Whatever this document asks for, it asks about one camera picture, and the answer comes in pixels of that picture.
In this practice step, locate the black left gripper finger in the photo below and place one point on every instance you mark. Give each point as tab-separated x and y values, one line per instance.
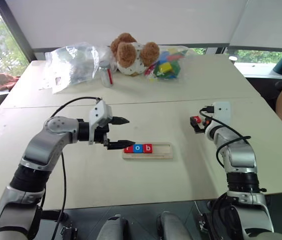
120	144
119	121

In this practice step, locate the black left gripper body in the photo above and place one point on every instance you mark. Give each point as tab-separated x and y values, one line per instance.
100	133

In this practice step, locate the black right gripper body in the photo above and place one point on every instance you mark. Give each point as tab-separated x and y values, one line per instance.
201	127

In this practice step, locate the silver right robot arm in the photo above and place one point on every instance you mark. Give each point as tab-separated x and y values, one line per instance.
240	155

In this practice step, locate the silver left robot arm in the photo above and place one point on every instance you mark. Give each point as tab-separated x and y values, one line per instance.
43	147

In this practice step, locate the red letter r block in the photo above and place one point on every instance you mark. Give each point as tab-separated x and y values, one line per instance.
128	149

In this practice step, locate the blue letter o block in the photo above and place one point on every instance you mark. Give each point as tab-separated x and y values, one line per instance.
137	148

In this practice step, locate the red letter b block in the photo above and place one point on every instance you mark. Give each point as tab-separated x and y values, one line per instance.
147	148

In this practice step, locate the wooden letter tray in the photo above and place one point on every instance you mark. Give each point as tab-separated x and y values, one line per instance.
160	152

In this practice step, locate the bag of coloured blocks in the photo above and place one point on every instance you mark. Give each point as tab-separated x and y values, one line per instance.
167	66

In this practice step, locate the small bottle red label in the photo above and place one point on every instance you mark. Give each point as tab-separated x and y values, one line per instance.
105	75

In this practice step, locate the brown white plush toy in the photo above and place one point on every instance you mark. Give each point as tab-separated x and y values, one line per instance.
130	57

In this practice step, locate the clear plastic bag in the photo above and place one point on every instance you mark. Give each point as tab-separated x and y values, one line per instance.
73	65

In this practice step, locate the small white cup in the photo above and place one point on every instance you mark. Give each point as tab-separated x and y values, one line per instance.
233	59

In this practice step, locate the grey rounded shape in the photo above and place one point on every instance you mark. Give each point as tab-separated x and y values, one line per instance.
174	227
113	228

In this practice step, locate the small black box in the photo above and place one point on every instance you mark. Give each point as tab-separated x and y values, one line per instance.
69	233

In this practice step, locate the reddish brown cloth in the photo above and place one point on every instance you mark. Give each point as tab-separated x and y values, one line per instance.
3	81

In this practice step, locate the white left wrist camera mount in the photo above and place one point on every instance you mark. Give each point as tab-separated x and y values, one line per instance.
100	111

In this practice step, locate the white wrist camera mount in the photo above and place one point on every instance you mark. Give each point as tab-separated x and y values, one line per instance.
221	110
100	111

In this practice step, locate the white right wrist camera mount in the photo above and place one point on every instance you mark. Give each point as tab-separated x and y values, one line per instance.
221	110

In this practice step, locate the black bracket with screws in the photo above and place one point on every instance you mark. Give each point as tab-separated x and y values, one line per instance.
204	223

